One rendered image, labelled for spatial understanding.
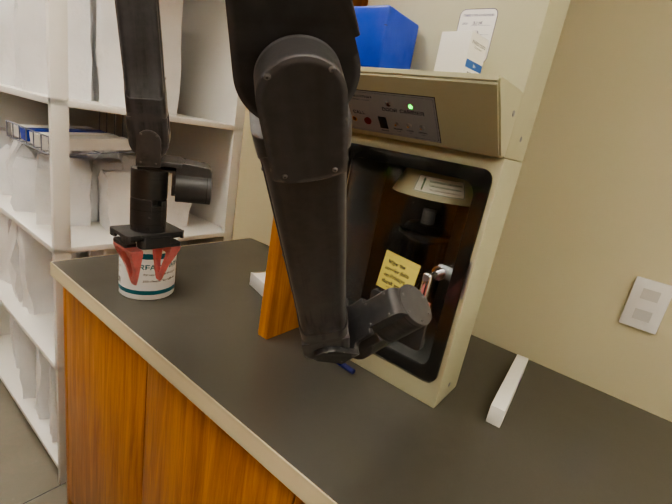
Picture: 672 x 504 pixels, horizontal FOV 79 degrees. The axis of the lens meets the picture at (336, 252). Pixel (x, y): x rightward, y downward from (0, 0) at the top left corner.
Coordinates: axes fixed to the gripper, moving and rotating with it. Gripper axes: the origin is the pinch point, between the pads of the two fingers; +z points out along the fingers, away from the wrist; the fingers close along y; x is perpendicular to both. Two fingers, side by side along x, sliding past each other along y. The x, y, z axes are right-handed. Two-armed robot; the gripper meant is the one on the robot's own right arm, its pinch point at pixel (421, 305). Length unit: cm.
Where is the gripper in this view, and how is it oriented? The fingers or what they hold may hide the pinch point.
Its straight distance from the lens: 72.0
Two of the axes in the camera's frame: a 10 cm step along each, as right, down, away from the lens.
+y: -7.6, -3.0, 5.7
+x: -1.6, 9.4, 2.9
